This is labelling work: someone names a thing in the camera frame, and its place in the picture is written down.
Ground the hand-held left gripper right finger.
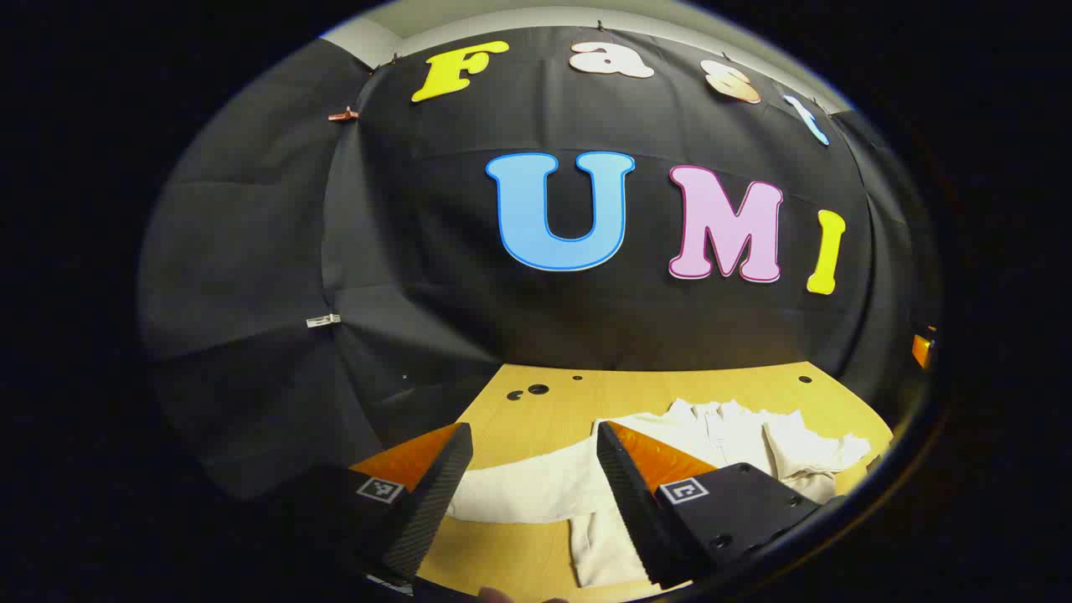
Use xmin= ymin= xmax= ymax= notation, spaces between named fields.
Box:
xmin=596 ymin=420 xmax=823 ymax=590

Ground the cream sweatshirt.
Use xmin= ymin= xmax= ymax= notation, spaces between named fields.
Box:
xmin=446 ymin=398 xmax=874 ymax=589

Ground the black backdrop cloth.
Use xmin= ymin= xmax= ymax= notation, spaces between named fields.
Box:
xmin=138 ymin=25 xmax=939 ymax=503

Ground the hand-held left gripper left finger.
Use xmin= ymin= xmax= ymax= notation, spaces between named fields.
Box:
xmin=281 ymin=423 xmax=475 ymax=587

